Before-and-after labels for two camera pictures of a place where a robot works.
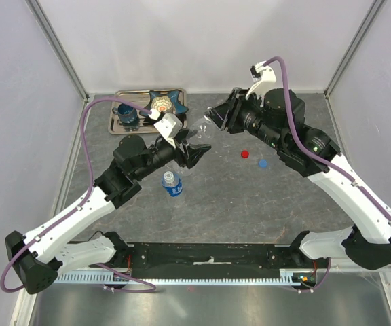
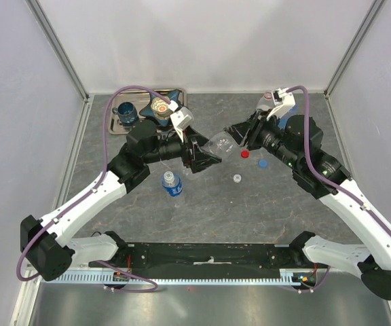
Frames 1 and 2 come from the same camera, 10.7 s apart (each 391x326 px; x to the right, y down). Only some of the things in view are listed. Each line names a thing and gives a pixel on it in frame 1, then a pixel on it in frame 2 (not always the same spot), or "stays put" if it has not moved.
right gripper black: (238, 101) to (258, 119)
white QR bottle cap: (209, 113) to (237, 178)
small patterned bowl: (161, 102) stays put
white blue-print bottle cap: (169, 176) stays put
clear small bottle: (206, 130) to (222, 144)
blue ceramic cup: (127, 113) stays put
